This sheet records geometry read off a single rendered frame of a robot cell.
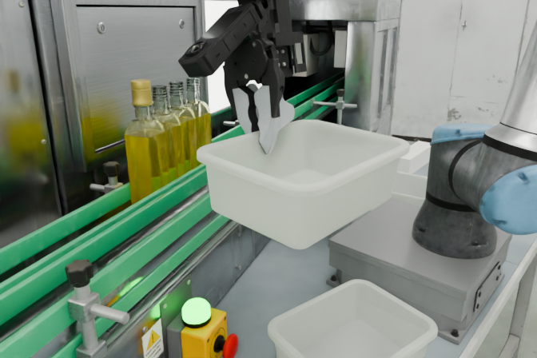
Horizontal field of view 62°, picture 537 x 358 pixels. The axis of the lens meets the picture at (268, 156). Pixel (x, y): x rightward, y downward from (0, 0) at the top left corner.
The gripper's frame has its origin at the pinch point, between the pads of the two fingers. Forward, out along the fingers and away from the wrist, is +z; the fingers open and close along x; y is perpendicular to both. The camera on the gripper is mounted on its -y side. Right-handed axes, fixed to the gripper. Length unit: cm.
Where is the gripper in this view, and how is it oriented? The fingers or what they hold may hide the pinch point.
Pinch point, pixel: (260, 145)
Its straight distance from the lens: 58.2
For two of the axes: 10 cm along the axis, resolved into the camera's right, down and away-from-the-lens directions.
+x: -7.5, -0.4, 6.6
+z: 1.2, 9.7, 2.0
